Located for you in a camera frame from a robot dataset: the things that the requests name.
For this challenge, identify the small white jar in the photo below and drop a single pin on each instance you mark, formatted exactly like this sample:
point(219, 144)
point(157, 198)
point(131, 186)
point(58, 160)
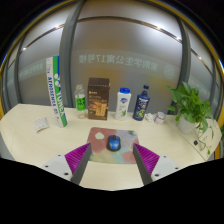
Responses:
point(160, 117)

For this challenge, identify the small patterned tissue pack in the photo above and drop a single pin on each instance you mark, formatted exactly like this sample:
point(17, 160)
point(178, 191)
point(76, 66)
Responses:
point(41, 124)

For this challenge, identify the white bottle with blue cap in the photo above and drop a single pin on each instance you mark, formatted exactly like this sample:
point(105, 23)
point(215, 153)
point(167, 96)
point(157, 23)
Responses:
point(123, 104)

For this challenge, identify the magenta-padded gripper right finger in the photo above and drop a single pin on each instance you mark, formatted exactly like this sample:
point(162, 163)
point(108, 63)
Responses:
point(148, 161)

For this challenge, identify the green potted plant white pot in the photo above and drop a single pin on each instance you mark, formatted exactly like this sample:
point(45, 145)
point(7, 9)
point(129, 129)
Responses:
point(190, 106)

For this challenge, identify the white and green shuttlecock tube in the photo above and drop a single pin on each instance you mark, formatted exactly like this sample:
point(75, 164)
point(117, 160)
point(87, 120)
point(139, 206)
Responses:
point(56, 93)

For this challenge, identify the clear bottle with green label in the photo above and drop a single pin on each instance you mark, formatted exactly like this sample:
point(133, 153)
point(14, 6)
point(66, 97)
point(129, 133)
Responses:
point(80, 101)

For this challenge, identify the brown cardboard box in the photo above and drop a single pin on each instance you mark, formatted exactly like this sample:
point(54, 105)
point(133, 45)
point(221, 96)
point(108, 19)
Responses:
point(98, 99)

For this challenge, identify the small white crumpled packet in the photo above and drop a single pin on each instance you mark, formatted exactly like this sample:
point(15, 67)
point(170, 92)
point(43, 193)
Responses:
point(149, 117)

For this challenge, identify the floral pastel mouse pad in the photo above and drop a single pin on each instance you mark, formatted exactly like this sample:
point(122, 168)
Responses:
point(103, 143)

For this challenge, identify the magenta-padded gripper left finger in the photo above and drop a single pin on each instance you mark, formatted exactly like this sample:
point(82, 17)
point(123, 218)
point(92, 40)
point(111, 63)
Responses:
point(76, 160)

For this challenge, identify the dark blue shampoo bottle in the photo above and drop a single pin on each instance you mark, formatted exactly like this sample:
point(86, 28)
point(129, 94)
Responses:
point(141, 104)

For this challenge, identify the blue and black computer mouse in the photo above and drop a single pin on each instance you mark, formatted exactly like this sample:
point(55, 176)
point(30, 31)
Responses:
point(113, 142)

